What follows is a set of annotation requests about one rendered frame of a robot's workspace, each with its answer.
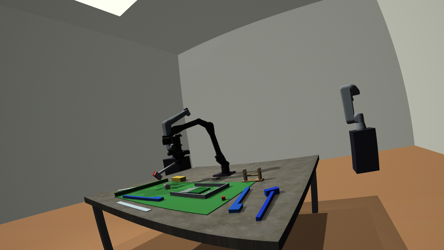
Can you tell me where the yellow block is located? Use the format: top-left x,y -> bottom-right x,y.
171,176 -> 186,182

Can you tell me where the green putting mat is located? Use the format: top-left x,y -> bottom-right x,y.
117,181 -> 256,215

